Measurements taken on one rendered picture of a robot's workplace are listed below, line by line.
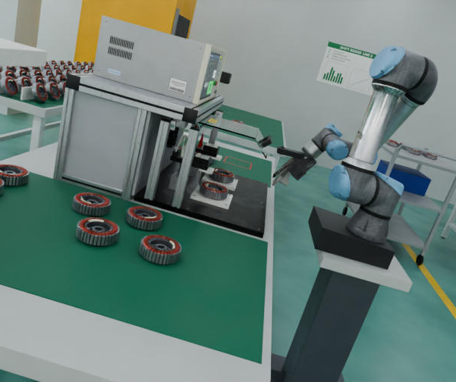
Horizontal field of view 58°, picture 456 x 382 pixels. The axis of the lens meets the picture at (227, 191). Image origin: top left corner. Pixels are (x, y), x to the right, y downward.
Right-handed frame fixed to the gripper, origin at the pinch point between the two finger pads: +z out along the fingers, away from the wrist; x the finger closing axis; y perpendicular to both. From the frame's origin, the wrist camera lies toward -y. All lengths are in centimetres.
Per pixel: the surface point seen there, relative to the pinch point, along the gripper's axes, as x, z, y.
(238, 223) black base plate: -42.8, 11.1, -4.1
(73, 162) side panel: -45, 37, -59
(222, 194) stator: -28.1, 12.1, -13.7
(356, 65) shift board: 508, -125, 48
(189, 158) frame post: -45, 6, -32
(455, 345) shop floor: 58, 0, 167
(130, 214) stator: -64, 26, -33
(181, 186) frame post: -45, 15, -27
